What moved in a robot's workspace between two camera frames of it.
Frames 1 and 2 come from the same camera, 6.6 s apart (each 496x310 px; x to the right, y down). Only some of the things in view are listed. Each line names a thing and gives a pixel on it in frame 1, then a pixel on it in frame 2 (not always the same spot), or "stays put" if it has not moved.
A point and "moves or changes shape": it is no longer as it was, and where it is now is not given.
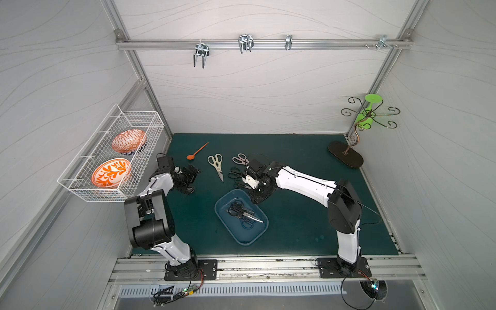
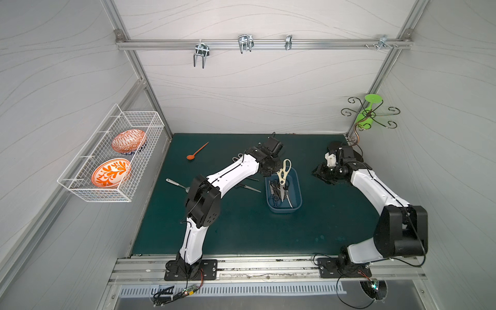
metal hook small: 289,42 stays put
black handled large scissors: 237,210 → 286,194
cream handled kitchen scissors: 216,161 moves or changes shape
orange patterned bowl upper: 129,141 stays put
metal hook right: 383,42 stays put
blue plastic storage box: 245,221 → 283,192
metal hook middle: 246,42 stays put
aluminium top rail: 263,44 stays put
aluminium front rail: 149,271 stays put
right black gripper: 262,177 → 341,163
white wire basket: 109,167 stays put
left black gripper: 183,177 → 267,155
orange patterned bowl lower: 111,172 stays put
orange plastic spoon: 192,157 stays put
